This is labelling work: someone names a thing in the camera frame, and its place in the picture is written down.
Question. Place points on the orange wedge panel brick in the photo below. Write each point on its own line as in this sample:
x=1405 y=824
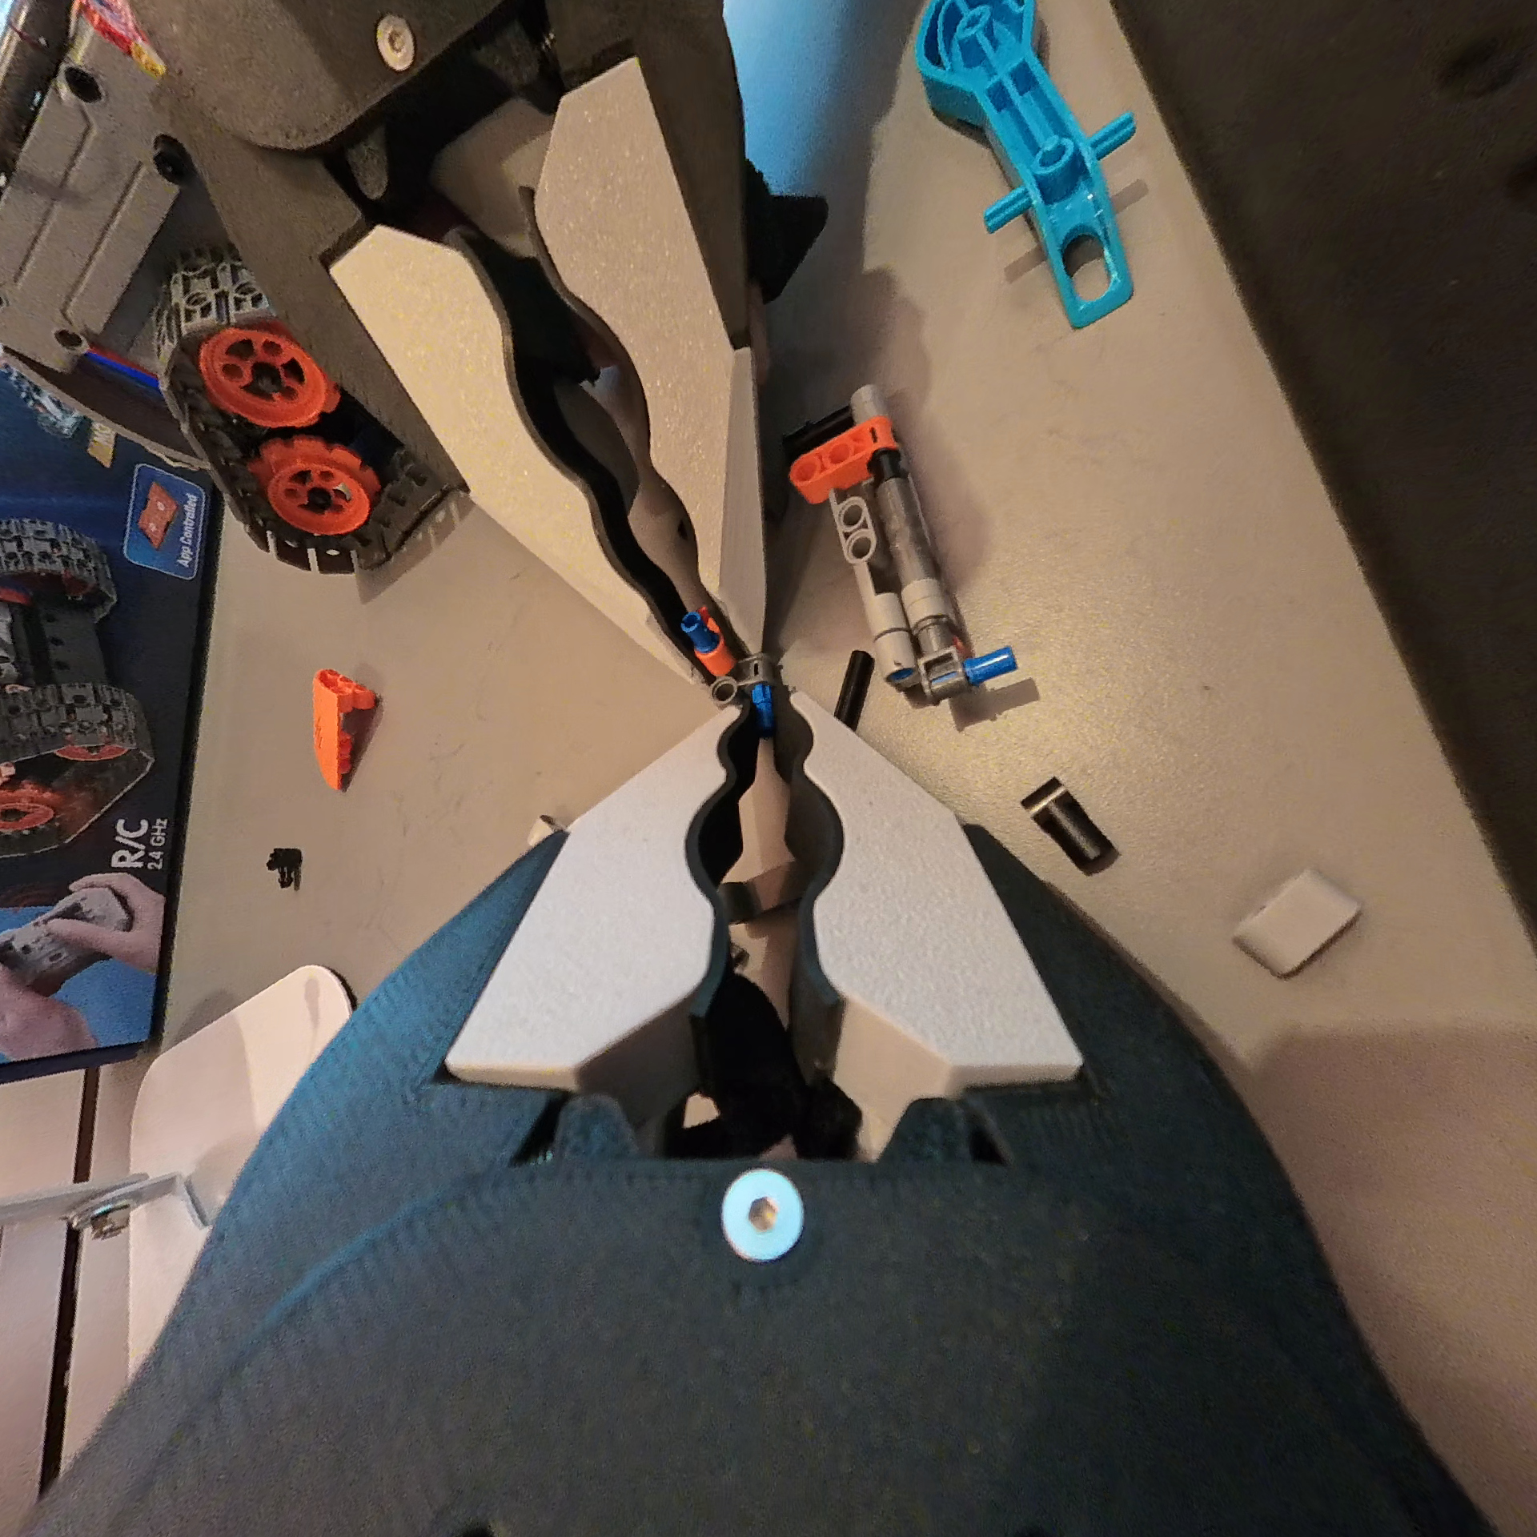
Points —
x=336 y=732

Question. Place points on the grey angled connector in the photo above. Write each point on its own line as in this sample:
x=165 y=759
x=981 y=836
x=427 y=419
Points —
x=761 y=840

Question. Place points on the black axle rod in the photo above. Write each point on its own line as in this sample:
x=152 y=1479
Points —
x=853 y=691

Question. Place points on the white book stand base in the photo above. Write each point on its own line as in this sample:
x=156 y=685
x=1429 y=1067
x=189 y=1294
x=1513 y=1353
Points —
x=241 y=1057

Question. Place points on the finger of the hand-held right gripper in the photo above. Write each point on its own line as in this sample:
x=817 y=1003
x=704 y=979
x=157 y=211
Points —
x=674 y=301
x=446 y=361

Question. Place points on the blue robot kit box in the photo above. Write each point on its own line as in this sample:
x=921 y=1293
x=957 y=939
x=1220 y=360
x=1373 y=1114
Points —
x=85 y=721

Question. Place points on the black connector brick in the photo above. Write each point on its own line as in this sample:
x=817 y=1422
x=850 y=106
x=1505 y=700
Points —
x=1071 y=823

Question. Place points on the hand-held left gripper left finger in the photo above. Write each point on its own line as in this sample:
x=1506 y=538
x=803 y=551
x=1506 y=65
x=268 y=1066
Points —
x=590 y=951

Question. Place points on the light blue brick separator tool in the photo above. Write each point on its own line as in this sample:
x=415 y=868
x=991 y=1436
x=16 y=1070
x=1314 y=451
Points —
x=1021 y=122

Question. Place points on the small black connector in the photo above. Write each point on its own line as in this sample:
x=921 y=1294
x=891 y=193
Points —
x=287 y=867

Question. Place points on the blue connector pin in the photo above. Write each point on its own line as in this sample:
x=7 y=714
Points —
x=765 y=711

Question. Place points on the partly built toy robot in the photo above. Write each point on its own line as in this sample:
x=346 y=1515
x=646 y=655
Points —
x=108 y=216

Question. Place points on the grey brick assembly orange beam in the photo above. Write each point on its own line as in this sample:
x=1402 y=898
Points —
x=900 y=540

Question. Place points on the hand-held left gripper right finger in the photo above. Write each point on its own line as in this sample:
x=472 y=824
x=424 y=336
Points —
x=949 y=951

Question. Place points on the small dark grey connector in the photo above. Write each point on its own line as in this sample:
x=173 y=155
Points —
x=747 y=674

